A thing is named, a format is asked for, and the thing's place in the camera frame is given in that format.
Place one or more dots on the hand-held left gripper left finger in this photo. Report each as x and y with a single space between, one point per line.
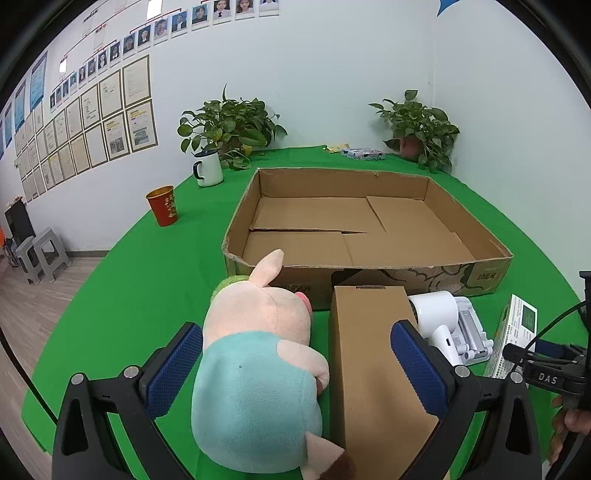
173 369

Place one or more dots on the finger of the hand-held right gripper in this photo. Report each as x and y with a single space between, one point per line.
547 379
549 348

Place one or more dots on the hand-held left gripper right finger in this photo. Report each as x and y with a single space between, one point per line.
418 369

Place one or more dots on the small brown cardboard box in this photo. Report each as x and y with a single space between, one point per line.
369 369

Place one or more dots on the white hair dryer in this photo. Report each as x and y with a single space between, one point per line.
434 307

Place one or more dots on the pink pig plush toy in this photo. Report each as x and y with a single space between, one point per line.
249 369

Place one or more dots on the large cardboard box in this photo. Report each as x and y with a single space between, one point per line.
369 240

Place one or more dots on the person's right hand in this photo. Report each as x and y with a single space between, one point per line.
575 420

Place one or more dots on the white and green box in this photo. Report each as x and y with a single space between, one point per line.
508 341

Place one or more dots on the white plastic stand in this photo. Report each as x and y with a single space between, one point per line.
468 323

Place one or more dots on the red and gold cup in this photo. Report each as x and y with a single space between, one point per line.
162 207

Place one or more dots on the grey plastic stool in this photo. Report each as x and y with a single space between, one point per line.
51 251
25 261

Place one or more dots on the white enamel mug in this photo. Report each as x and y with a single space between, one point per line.
210 168

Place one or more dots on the black cabinet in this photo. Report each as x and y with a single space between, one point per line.
18 221

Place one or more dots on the blue patterned tissue pack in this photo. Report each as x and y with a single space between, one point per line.
364 153

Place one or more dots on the yellow packet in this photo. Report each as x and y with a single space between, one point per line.
336 147

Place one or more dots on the potted green plant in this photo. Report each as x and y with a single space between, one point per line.
231 124
415 124

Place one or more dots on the group of framed certificates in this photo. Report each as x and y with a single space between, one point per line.
106 120

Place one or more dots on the row of portrait photos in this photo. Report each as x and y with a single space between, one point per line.
161 28

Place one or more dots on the blue wall poster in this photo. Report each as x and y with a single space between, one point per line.
20 106
39 78
8 124

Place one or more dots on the blue wall decal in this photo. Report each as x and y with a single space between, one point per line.
450 6

